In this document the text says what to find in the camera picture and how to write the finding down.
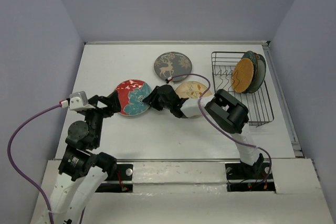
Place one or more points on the orange woven basket plate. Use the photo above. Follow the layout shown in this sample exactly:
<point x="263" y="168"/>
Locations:
<point x="242" y="75"/>

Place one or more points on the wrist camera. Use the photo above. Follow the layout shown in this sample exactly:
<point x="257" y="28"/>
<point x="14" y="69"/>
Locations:
<point x="169" y="80"/>
<point x="78" y="101"/>

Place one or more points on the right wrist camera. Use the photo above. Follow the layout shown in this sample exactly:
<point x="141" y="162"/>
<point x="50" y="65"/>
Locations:
<point x="169" y="80"/>

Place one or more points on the grey deer plate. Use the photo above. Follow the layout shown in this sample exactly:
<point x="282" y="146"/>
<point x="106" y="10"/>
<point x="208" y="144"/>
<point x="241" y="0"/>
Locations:
<point x="172" y="64"/>

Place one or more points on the white plate teal lettered rim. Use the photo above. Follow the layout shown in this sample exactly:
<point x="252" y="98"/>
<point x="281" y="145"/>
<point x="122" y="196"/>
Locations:
<point x="261" y="72"/>

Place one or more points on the red and teal floral plate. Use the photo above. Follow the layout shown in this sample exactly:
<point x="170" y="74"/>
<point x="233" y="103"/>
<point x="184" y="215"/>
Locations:
<point x="131" y="94"/>

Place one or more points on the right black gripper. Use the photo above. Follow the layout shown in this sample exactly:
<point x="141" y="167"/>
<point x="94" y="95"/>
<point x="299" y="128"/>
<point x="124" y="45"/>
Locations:
<point x="152" y="98"/>

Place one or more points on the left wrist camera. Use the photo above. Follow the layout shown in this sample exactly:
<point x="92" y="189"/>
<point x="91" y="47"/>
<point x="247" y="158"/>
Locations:
<point x="78" y="101"/>

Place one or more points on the black wire dish rack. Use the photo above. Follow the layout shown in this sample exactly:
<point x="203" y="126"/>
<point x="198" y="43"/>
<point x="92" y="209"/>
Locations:
<point x="259" y="108"/>

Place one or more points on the dark teal blossom plate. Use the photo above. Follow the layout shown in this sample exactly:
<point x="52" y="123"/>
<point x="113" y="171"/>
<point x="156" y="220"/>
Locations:
<point x="251" y="56"/>

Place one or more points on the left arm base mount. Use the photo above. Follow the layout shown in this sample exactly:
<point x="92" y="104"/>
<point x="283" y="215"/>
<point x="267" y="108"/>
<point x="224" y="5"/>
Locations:
<point x="120" y="181"/>

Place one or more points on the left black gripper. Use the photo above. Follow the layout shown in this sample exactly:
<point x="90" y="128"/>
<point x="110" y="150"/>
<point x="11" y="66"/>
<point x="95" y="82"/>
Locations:
<point x="112" y="99"/>

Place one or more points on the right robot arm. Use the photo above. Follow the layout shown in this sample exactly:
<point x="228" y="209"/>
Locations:
<point x="228" y="113"/>

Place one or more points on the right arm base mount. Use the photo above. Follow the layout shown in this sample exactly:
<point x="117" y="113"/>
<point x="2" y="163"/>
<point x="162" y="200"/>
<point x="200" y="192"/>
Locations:
<point x="240" y="181"/>

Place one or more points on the beige bird branch plate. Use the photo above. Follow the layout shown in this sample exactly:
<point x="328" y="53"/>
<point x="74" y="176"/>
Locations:
<point x="191" y="90"/>

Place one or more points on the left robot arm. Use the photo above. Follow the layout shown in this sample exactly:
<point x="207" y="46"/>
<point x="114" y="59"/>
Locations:
<point x="81" y="172"/>

